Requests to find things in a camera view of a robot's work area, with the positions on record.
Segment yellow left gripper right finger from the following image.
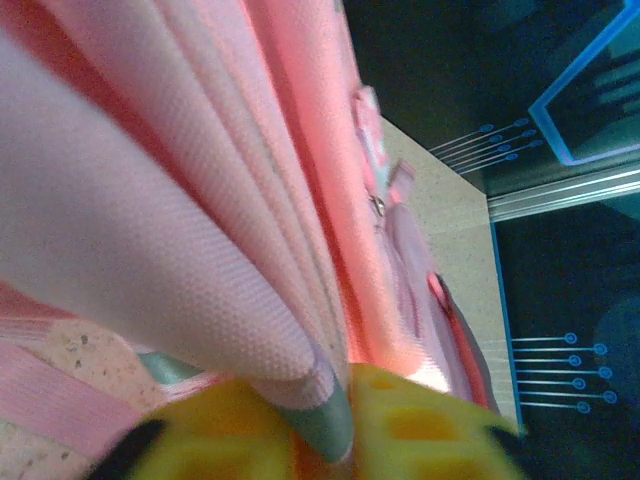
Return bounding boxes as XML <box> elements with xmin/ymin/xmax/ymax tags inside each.
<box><xmin>348</xmin><ymin>362</ymin><xmax>527</xmax><ymax>480</ymax></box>

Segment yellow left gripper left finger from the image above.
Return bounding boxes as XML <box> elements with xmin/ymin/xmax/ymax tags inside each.
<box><xmin>94</xmin><ymin>378</ymin><xmax>307</xmax><ymax>480</ymax></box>

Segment pink backpack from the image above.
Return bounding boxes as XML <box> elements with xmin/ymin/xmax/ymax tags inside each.
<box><xmin>0</xmin><ymin>0</ymin><xmax>501</xmax><ymax>466</ymax></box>

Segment aluminium frame post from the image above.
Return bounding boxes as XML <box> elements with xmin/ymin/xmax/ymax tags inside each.
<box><xmin>486</xmin><ymin>163</ymin><xmax>640</xmax><ymax>222</ymax></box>

